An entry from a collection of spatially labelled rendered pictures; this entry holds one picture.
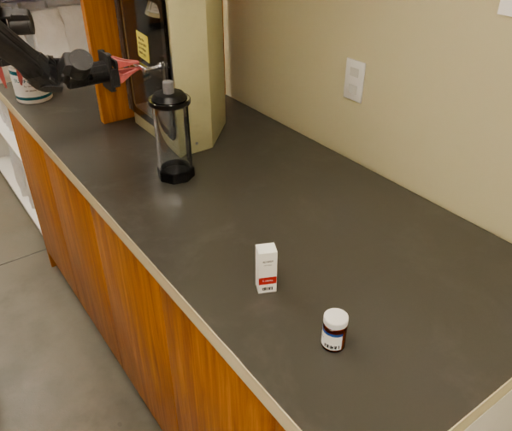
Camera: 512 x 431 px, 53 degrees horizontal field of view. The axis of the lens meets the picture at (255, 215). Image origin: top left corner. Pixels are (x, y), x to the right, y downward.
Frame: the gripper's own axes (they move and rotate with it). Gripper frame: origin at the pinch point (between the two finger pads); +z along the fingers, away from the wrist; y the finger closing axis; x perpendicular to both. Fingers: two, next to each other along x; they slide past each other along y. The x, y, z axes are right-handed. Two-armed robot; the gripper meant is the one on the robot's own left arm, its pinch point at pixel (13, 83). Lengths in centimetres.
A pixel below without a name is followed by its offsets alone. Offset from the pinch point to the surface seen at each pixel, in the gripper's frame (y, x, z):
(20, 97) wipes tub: 6.1, 26.4, 13.6
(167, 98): 24, -58, -7
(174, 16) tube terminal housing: 34, -46, -23
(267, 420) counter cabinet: 5, -124, 30
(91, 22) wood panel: 24.8, -8.7, -16.3
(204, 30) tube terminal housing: 43, -46, -18
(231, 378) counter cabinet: 5, -112, 30
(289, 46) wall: 76, -42, -8
